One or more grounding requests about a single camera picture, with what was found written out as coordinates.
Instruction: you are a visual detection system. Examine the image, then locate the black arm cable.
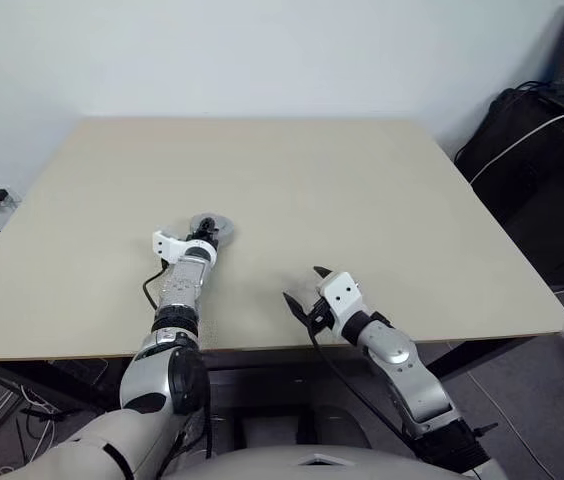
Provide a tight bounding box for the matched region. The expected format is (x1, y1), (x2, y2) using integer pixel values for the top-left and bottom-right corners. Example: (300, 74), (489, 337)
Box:
(309, 327), (426, 459)
(141, 258), (171, 311)

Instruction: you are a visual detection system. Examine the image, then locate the grey round motor cover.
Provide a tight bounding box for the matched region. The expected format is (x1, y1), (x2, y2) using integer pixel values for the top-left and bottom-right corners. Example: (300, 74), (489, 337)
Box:
(189, 212), (238, 250)

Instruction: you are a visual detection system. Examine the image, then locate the black cable tie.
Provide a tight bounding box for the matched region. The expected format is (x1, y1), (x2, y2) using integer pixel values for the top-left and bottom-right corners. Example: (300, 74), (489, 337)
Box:
(469, 422), (499, 441)

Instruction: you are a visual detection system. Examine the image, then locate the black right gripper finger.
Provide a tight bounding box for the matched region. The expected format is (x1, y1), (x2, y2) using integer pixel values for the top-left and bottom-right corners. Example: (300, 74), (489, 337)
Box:
(281, 292), (316, 329)
(312, 265), (338, 287)

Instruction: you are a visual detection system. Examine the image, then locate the large black bag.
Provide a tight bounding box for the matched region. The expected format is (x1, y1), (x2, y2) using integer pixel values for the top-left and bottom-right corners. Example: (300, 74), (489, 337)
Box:
(454, 87), (564, 287)

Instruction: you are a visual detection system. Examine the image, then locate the grey robot torso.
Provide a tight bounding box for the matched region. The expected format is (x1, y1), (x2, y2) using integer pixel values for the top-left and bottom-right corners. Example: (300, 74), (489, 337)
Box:
(0, 409), (506, 480)

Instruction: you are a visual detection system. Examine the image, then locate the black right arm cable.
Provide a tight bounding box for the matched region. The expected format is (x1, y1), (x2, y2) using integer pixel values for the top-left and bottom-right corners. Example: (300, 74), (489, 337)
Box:
(309, 327), (426, 459)

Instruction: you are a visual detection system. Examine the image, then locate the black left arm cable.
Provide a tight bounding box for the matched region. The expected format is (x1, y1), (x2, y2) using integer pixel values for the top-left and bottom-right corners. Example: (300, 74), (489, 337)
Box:
(141, 258), (171, 311)

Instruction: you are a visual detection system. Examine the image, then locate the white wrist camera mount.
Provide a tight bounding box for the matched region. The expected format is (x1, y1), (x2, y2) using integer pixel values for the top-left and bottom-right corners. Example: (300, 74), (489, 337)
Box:
(151, 228), (221, 267)
(315, 272), (364, 334)

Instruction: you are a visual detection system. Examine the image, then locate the white laptop cable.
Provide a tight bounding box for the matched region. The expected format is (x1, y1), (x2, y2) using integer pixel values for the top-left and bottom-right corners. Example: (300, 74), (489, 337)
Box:
(469, 113), (564, 185)

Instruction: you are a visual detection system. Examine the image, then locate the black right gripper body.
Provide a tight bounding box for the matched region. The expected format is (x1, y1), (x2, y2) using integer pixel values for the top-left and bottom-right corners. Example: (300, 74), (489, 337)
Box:
(306, 297), (336, 335)

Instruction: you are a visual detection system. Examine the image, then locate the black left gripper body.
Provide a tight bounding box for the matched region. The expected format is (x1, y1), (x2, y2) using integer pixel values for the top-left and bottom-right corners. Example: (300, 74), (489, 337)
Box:
(186, 225), (220, 247)

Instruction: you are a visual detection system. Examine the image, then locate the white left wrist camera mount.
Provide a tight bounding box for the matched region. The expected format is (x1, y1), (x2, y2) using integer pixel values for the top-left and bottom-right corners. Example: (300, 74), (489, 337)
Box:
(151, 228), (221, 267)

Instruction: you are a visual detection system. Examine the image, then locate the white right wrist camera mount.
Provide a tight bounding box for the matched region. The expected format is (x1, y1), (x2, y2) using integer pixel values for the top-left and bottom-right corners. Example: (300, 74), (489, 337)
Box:
(315, 272), (364, 334)

